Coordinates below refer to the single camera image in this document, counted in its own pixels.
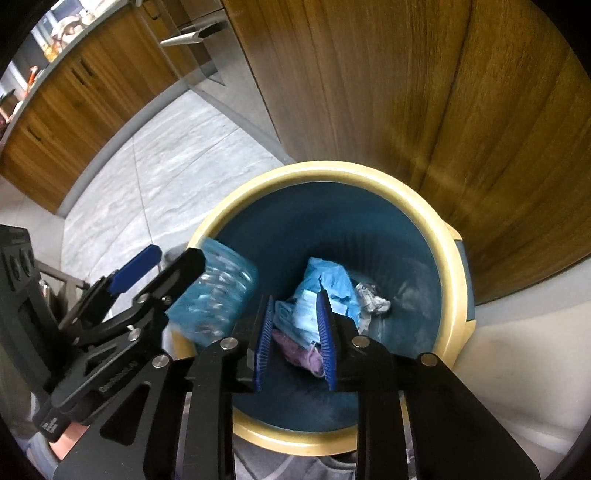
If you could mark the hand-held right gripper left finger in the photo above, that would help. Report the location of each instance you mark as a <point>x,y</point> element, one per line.
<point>262,350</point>

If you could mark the teal blister pack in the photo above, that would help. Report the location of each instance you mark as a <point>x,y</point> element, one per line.
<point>221,286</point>

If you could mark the blue face mask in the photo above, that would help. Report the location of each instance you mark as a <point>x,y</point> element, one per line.
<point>295,318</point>

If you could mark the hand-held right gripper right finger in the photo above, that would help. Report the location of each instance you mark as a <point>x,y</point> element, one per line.
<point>325,341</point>

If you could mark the blue bin with yellow rim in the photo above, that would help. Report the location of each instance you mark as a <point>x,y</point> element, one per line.
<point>369,221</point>

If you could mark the wooden kitchen cabinet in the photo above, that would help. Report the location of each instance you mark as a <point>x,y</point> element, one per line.
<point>392,92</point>
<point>92,101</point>

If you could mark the pink plastic wrapper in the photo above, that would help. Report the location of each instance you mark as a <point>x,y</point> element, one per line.
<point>300,357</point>

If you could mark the blue plastic courier bag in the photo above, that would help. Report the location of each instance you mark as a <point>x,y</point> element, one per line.
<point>330,277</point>

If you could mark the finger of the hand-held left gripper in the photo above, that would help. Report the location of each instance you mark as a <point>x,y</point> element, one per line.
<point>134,272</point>
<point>184,272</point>

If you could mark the person's left hand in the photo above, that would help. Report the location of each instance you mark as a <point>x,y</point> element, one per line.
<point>69,438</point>

